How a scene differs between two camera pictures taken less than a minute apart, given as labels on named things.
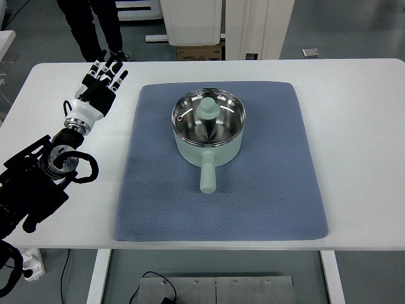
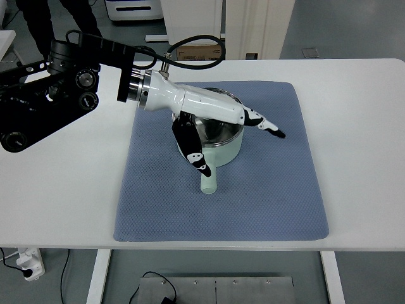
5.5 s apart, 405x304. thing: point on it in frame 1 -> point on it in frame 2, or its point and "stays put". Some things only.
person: x=79 y=14 -> x=38 y=12
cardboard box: x=199 y=53 stays put
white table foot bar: x=155 y=38 stays put
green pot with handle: x=208 y=124 stays put
